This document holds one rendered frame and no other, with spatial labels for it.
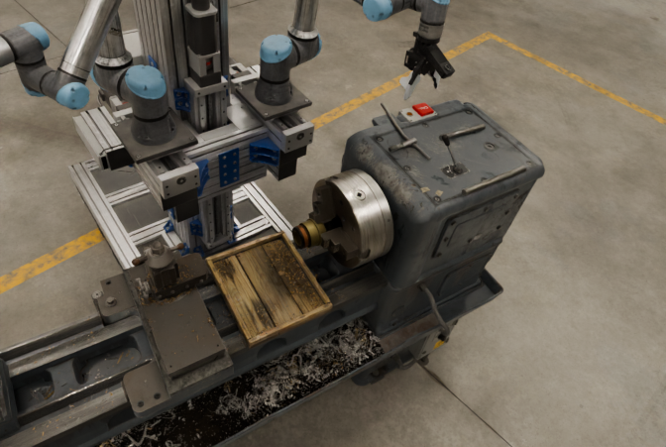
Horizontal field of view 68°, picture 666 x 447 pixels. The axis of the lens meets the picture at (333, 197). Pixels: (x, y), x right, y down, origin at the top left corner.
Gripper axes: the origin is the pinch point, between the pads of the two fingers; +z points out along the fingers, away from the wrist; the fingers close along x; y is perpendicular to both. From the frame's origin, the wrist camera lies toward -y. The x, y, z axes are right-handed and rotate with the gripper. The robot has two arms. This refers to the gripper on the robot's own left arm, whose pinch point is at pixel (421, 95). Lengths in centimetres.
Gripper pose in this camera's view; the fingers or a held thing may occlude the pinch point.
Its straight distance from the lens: 170.6
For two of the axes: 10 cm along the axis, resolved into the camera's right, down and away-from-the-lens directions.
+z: -0.7, 7.5, 6.5
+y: -6.1, -5.5, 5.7
